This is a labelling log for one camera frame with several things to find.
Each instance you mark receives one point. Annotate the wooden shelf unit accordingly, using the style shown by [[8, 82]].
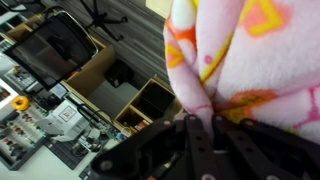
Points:
[[100, 73]]

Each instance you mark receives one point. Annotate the white cardboard box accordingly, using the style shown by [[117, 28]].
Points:
[[68, 115]]

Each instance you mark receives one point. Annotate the black mesh office chair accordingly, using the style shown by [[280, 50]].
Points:
[[50, 50]]

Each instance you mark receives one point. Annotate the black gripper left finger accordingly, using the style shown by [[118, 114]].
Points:
[[196, 150]]

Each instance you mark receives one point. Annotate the yellow tape roll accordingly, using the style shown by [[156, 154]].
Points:
[[21, 103]]

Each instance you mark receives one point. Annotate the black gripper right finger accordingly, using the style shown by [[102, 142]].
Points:
[[246, 150]]

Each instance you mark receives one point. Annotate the pink patterned fleece blanket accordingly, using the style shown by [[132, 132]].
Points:
[[250, 60]]

